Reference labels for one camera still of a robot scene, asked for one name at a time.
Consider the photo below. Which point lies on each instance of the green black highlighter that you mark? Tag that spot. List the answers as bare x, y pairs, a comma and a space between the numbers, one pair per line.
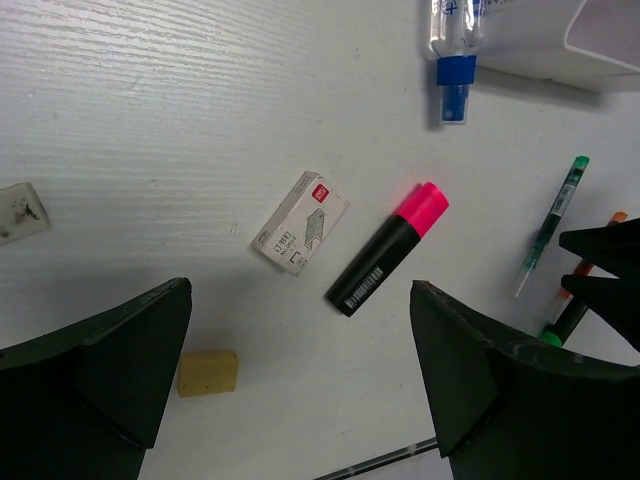
558, 333

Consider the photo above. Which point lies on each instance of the clear blue pen pack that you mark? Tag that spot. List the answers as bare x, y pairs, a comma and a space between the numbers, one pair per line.
455, 34

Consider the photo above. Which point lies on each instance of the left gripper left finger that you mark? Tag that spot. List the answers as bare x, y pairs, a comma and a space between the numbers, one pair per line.
86, 401

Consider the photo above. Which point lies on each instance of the pink black highlighter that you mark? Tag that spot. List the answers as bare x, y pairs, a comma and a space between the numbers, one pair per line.
387, 248

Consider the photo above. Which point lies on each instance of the tan eraser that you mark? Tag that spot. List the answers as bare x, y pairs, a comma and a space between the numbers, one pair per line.
207, 373

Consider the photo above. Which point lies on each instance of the left white divided container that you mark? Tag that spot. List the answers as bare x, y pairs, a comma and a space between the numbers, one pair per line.
590, 45

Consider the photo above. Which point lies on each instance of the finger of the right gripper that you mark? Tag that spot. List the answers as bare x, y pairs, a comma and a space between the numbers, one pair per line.
616, 301
614, 249

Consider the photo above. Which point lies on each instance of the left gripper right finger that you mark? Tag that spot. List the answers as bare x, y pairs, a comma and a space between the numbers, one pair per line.
506, 405

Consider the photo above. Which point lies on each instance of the grey white eraser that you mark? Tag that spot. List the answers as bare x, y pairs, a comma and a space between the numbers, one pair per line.
22, 213

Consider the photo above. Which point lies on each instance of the red gel pen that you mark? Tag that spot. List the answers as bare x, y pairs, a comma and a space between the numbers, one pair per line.
583, 268

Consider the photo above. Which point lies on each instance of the white boxed eraser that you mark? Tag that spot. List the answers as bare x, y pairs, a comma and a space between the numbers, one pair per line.
301, 223

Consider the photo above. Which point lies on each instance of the green gel pen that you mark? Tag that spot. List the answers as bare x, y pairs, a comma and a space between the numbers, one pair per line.
551, 222

